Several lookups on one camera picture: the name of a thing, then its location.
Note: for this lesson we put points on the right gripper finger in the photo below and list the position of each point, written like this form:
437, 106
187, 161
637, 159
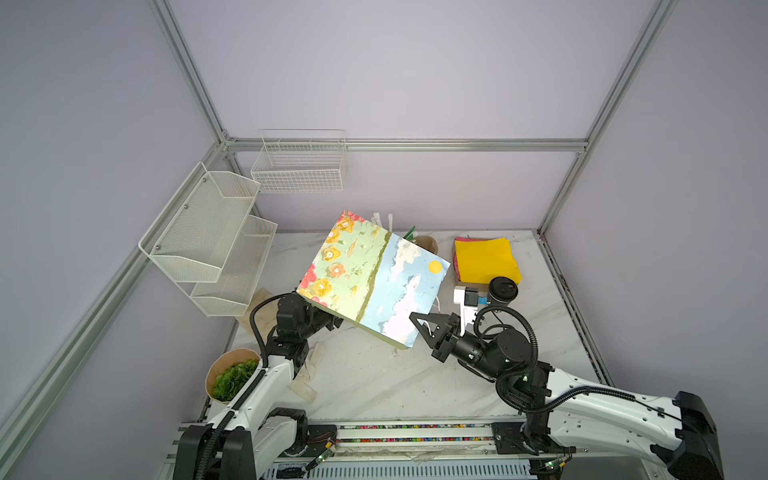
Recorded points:
443, 347
435, 327

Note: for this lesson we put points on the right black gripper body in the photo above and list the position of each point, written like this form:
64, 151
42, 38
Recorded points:
472, 349

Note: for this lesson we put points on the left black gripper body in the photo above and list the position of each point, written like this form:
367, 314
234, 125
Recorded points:
317, 318

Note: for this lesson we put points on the paper coffee cup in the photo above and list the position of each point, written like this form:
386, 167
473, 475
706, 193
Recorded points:
502, 291

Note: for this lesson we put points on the painted paper gift bag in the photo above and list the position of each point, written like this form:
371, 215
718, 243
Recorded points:
374, 278

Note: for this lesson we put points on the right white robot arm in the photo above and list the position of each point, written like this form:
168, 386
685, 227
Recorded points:
563, 414

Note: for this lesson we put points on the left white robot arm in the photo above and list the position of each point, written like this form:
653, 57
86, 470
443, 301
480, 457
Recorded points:
252, 408

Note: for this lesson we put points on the brown paper bag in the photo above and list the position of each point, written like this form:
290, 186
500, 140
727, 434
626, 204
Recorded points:
265, 317

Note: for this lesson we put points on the cardboard napkin box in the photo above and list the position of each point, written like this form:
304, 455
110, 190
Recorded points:
477, 286

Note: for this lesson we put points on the lower white mesh shelf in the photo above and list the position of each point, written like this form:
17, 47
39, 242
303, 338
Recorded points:
231, 295

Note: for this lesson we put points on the white mesh shelf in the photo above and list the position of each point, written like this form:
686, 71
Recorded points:
191, 240
231, 295

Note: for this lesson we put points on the yellow napkin stack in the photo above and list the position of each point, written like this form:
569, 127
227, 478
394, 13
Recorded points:
480, 260

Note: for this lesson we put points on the stacked brown cup carriers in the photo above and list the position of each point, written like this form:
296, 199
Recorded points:
427, 242

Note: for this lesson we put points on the paper bowl of greens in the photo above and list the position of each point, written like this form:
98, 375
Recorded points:
229, 373

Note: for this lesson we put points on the upper white mesh shelf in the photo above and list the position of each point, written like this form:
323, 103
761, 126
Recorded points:
191, 240

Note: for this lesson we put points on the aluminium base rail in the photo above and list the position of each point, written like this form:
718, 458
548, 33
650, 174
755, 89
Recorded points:
420, 441

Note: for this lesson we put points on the white wire basket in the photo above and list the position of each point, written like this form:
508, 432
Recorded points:
293, 161

